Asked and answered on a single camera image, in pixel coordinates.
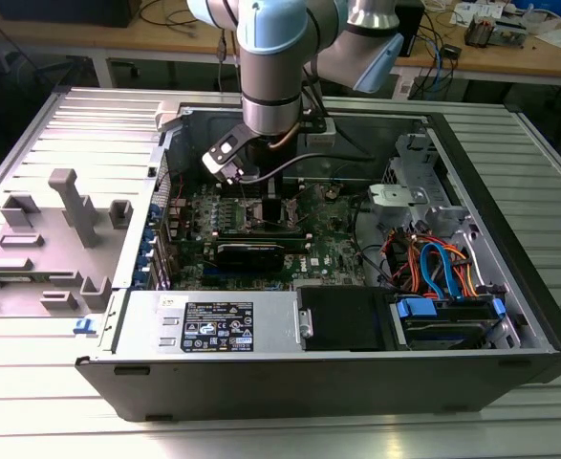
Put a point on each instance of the thin metal locking lever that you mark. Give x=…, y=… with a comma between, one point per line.
x=245, y=191
x=315, y=212

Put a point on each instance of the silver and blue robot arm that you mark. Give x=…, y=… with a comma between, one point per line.
x=270, y=72

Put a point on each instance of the black RAM slot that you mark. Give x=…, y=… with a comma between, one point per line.
x=242, y=238
x=293, y=177
x=293, y=192
x=242, y=233
x=293, y=182
x=293, y=187

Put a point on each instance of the CPU socket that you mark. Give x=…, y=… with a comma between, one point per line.
x=289, y=215

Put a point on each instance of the blue expansion slot clip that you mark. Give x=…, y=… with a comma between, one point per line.
x=144, y=258
x=149, y=235
x=155, y=212
x=141, y=278

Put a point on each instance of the round coin battery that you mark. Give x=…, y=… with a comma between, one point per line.
x=332, y=192

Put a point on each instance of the green motherboard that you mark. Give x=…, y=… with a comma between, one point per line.
x=328, y=239

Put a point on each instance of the black graphics card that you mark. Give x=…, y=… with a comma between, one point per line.
x=249, y=258

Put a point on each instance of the pale grey plastic block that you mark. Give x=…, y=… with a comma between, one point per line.
x=167, y=115

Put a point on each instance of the silver metal disk bay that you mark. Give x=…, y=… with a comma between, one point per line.
x=397, y=196

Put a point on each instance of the silver power supply with label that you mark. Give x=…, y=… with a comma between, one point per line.
x=270, y=320

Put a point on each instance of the black plastic box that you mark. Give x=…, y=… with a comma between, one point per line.
x=342, y=318

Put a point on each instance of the tall black box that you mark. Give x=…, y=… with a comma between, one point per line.
x=415, y=28

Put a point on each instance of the wooden desk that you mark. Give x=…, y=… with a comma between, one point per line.
x=117, y=37

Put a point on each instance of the blue disk carrier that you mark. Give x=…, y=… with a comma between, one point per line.
x=416, y=307

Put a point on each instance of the small black adapter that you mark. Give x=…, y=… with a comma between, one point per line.
x=452, y=51

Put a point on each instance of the black PC case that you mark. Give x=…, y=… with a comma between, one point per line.
x=308, y=387

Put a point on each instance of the small white card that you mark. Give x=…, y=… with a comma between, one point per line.
x=462, y=13

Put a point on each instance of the metal heat sink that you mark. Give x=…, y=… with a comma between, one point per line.
x=481, y=31

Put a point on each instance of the dark hard disk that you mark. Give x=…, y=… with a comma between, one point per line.
x=442, y=334

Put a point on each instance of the grey plastic parts rack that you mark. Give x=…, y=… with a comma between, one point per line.
x=46, y=258

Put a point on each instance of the flat black box device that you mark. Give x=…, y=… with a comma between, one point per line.
x=70, y=9

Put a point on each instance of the grey electronic part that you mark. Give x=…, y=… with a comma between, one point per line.
x=514, y=28

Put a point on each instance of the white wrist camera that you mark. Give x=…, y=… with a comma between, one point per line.
x=222, y=155

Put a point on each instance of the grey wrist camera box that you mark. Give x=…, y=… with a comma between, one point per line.
x=320, y=137

